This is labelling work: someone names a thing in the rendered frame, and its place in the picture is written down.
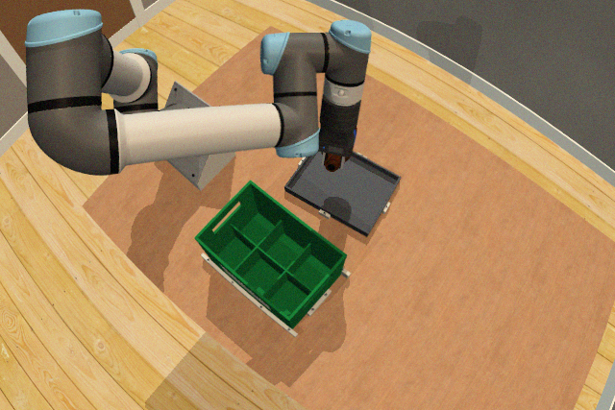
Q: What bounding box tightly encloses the green crate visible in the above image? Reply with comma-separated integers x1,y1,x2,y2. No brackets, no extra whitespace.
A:
194,180,347,329

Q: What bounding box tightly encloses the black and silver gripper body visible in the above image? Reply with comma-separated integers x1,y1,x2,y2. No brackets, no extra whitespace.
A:
318,77,364,157

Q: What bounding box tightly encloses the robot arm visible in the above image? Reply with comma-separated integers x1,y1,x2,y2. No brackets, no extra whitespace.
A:
25,10,372,176

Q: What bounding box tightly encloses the blue and brown bottle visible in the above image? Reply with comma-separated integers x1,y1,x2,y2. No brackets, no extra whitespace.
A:
325,128,357,172

